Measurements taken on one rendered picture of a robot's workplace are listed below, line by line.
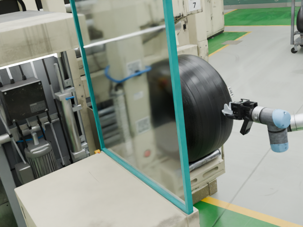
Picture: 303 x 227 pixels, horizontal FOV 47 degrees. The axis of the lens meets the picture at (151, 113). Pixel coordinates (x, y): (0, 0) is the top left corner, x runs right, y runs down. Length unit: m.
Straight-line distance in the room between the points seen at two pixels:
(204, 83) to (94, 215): 0.90
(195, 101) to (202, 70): 0.19
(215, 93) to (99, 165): 0.70
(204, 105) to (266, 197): 1.67
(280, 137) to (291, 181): 1.87
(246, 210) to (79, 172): 1.95
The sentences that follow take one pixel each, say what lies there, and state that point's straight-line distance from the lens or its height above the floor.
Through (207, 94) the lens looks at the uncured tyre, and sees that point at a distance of 1.71.
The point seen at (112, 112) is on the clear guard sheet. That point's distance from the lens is 1.23.
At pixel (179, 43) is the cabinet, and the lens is 6.70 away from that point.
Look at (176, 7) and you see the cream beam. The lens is 2.06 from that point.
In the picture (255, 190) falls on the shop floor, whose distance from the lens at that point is 3.27.
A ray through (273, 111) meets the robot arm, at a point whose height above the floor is 1.32.
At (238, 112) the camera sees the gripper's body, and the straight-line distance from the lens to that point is 1.63.
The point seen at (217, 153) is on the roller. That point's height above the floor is 0.91.
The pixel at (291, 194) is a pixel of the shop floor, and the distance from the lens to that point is 3.26.
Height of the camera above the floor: 1.94
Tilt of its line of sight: 23 degrees down
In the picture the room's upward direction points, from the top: 8 degrees counter-clockwise
